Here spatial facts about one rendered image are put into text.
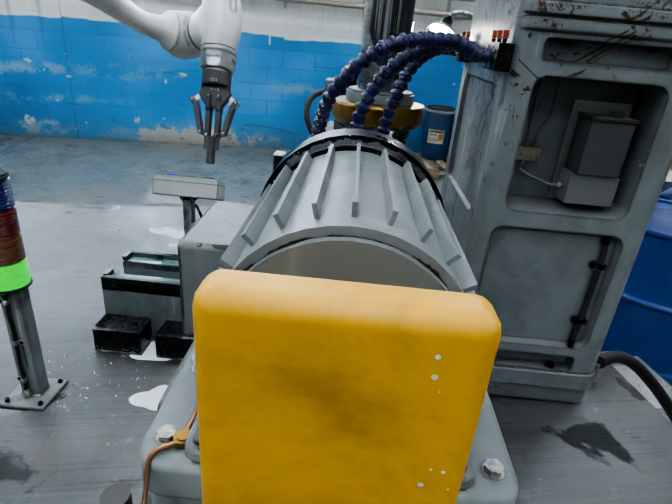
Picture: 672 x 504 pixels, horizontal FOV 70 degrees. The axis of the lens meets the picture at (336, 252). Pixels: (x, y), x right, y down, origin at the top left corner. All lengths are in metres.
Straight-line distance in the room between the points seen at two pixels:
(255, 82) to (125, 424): 5.70
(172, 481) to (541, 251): 0.72
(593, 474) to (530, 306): 0.30
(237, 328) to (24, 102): 6.87
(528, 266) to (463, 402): 0.72
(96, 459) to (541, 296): 0.81
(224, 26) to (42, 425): 0.97
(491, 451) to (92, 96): 6.53
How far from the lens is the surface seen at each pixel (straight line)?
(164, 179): 1.33
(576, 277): 0.97
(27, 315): 0.97
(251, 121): 6.47
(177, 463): 0.39
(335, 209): 0.28
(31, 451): 0.96
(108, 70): 6.65
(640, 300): 2.22
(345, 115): 0.91
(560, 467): 0.98
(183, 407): 0.43
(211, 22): 1.36
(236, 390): 0.22
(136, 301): 1.15
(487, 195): 0.85
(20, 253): 0.91
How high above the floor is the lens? 1.45
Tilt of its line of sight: 25 degrees down
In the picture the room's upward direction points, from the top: 5 degrees clockwise
